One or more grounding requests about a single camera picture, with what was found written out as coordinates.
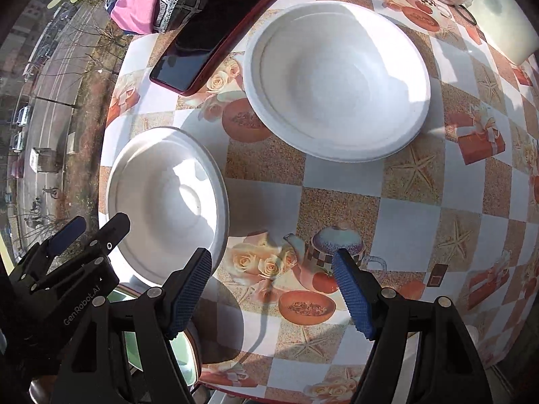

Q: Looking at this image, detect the green square plastic plate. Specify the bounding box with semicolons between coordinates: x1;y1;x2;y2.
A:
107;287;201;388

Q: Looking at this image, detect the dark red smartphone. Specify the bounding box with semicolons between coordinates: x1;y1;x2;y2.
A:
149;0;272;96

